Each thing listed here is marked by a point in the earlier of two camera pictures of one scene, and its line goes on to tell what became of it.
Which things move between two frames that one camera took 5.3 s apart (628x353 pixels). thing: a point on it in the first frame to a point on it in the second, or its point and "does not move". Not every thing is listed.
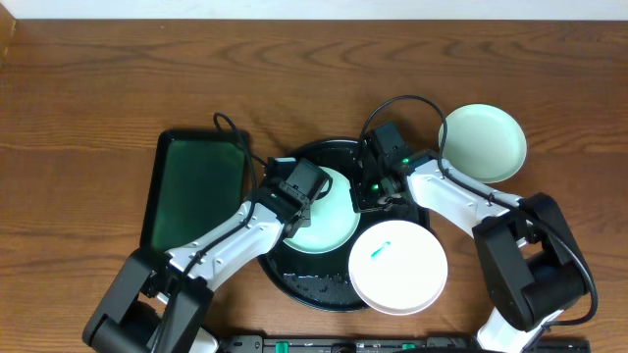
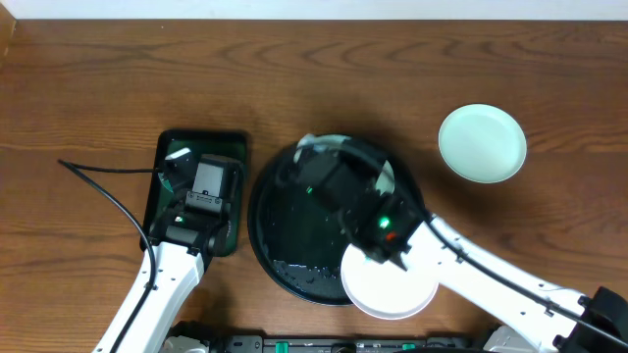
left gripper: (298, 216) to (176, 170)
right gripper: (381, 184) to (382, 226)
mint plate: (485, 142) does not move
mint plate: (334, 222) to (324, 142)
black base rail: (395, 344) does not move
